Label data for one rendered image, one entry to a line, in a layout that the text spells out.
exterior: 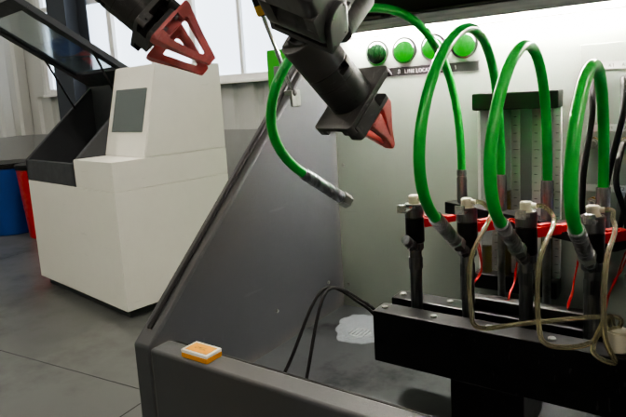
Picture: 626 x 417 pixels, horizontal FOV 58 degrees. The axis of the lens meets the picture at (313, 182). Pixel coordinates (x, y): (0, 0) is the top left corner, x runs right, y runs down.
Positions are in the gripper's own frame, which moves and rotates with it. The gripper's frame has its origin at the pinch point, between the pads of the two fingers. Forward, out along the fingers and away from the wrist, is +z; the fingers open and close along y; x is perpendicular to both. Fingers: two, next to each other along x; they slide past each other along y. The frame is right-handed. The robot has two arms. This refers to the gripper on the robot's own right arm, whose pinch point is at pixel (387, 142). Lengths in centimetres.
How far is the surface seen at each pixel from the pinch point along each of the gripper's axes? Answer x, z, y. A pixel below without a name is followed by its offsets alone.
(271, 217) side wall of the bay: 33.1, 13.8, -8.2
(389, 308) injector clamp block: 4.0, 20.6, -15.6
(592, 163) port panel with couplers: -10.2, 33.0, 22.5
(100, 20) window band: 611, 72, 212
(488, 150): -17.2, -2.3, -2.1
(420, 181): -9.9, -1.5, -6.5
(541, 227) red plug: -14.9, 17.8, 0.5
